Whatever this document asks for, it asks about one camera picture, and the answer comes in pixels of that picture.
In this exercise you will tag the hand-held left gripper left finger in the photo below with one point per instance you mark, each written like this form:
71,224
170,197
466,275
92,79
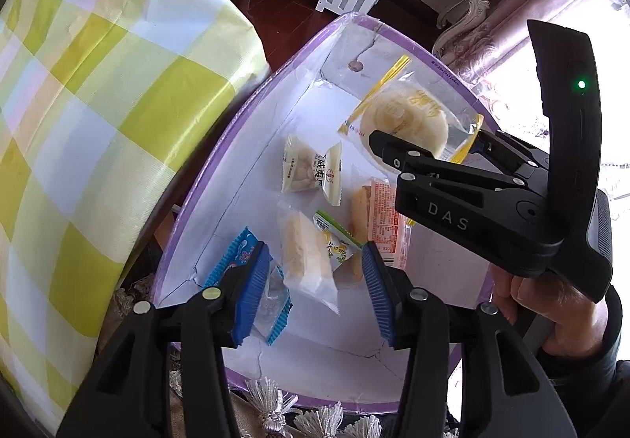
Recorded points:
248,290

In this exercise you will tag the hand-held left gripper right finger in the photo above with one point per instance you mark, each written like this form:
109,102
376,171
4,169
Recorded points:
378,295

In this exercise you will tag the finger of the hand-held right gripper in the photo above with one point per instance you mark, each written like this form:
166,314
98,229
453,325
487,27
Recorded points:
476,143
413,160

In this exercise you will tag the blue white snack packet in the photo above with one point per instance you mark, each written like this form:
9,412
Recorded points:
236,253

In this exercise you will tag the yellow round pastry packet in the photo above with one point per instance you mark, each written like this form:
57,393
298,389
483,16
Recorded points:
408,108

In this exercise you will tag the clear pale pastry packet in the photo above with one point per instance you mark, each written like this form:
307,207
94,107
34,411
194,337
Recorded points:
302,256

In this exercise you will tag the lemon print snack packet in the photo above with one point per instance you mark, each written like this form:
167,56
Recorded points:
337,243

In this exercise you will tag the red white bread packet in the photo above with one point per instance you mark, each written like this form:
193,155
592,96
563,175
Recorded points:
381,221

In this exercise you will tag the white purple-trimmed storage box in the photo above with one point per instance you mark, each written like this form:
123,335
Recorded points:
320,359

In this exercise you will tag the small white snack packet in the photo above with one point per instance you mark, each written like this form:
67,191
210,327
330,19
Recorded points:
310,167

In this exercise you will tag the person's right hand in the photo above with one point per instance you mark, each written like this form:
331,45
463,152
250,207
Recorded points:
561,315

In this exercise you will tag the pink lace curtain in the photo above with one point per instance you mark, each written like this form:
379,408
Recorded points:
497,54

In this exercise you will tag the yellow checked tablecloth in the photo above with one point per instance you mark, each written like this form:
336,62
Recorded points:
98,123

